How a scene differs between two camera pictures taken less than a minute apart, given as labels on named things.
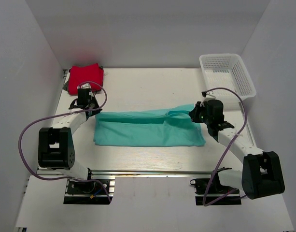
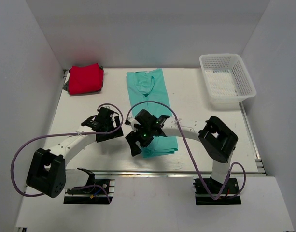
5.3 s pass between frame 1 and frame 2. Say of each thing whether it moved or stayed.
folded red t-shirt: stayed
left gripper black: moved
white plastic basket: stayed
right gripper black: moved
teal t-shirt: moved
